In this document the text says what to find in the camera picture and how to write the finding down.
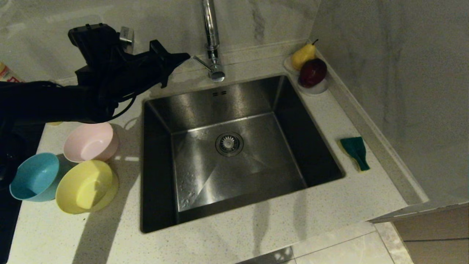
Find round metal sink drain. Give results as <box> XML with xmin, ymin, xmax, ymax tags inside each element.
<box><xmin>215</xmin><ymin>132</ymin><xmax>244</xmax><ymax>157</ymax></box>

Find stainless steel sink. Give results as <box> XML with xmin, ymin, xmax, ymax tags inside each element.
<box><xmin>141</xmin><ymin>74</ymin><xmax>345</xmax><ymax>234</ymax></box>

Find beige wooden cabinet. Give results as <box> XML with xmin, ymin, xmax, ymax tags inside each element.
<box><xmin>366</xmin><ymin>201</ymin><xmax>469</xmax><ymax>264</ymax></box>

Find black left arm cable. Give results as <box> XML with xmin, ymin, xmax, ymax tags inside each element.
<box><xmin>55</xmin><ymin>81</ymin><xmax>140</xmax><ymax>123</ymax></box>

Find pink bowl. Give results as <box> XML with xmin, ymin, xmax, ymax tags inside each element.
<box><xmin>63</xmin><ymin>122</ymin><xmax>119</xmax><ymax>163</ymax></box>

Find chrome faucet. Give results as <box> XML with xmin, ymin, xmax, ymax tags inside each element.
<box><xmin>193</xmin><ymin>0</ymin><xmax>226</xmax><ymax>83</ymax></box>

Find white fruit dish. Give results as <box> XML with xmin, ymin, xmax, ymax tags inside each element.
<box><xmin>283</xmin><ymin>57</ymin><xmax>329</xmax><ymax>96</ymax></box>

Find yellow pear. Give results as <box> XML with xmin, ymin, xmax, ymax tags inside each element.
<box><xmin>291</xmin><ymin>40</ymin><xmax>318</xmax><ymax>71</ymax></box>

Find black glass cooktop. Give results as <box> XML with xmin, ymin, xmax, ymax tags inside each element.
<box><xmin>0</xmin><ymin>122</ymin><xmax>46</xmax><ymax>264</ymax></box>

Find blue bowl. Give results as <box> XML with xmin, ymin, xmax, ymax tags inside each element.
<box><xmin>9</xmin><ymin>152</ymin><xmax>61</xmax><ymax>202</ymax></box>

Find dark red apple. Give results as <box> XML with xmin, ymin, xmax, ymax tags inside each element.
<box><xmin>299</xmin><ymin>59</ymin><xmax>328</xmax><ymax>88</ymax></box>

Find green sponge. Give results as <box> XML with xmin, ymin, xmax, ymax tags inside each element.
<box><xmin>339</xmin><ymin>136</ymin><xmax>370</xmax><ymax>173</ymax></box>

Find yellow bowl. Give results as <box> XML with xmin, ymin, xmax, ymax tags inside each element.
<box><xmin>55</xmin><ymin>160</ymin><xmax>119</xmax><ymax>215</ymax></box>

